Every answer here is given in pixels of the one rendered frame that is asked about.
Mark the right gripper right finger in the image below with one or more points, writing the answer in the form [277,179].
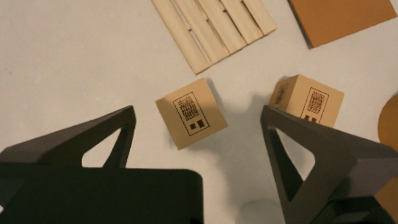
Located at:
[346,165]

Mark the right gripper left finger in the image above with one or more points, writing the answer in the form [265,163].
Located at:
[66,147]

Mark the small wooden pallet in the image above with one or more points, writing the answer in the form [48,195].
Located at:
[249,16]

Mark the white tape roll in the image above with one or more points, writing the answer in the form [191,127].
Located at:
[261,212]

